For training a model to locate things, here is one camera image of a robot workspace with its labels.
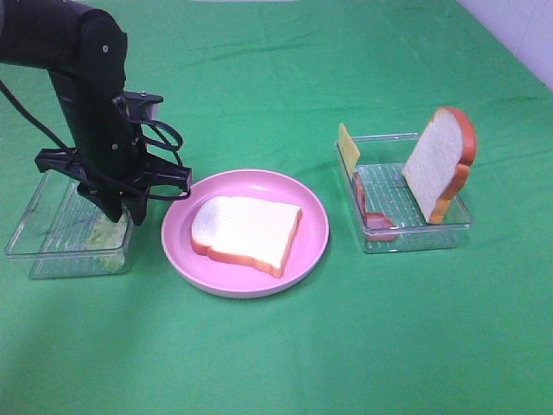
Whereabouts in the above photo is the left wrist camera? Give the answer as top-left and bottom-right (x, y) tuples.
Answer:
(123, 91), (164, 120)

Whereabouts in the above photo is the clear plastic container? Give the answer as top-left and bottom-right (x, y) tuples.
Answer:
(5, 172), (133, 279)
(335, 133), (472, 253)

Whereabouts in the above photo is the clear left plastic container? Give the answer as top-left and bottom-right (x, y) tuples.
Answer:
(5, 172), (133, 279)

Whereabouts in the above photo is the toast bread slice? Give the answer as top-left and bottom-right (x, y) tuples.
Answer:
(191, 195), (302, 278)
(402, 106), (477, 224)

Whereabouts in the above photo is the bacon strip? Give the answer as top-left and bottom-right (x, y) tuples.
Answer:
(353, 171), (397, 242)

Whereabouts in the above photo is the clear right plastic container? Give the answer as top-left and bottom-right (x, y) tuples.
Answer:
(335, 133), (472, 253)

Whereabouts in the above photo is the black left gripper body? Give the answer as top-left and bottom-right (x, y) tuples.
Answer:
(35, 148), (192, 199)

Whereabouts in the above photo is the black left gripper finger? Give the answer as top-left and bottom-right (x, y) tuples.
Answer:
(84, 189), (123, 223)
(123, 194), (148, 226)

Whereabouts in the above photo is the green lettuce leaf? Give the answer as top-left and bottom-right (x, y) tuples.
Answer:
(84, 212), (128, 272)

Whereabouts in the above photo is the yellow cheese slice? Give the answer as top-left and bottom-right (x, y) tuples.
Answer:
(338, 123), (360, 179)

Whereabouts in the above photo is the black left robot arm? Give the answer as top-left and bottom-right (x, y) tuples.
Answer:
(1, 1), (192, 225)

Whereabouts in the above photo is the pink round plate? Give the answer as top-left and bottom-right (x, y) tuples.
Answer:
(161, 169), (329, 298)

